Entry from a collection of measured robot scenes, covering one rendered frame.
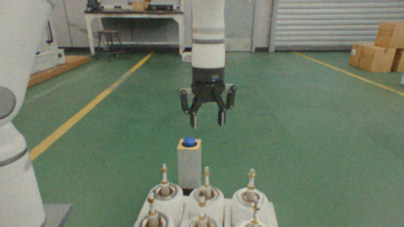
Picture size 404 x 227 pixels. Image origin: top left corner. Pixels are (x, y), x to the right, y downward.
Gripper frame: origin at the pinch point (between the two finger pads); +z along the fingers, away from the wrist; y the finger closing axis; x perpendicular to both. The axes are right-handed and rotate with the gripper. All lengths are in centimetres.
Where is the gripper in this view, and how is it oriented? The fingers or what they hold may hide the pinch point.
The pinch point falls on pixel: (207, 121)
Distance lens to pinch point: 63.7
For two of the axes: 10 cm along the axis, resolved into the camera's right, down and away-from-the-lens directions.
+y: 9.5, -1.1, 2.9
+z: 0.0, 9.4, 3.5
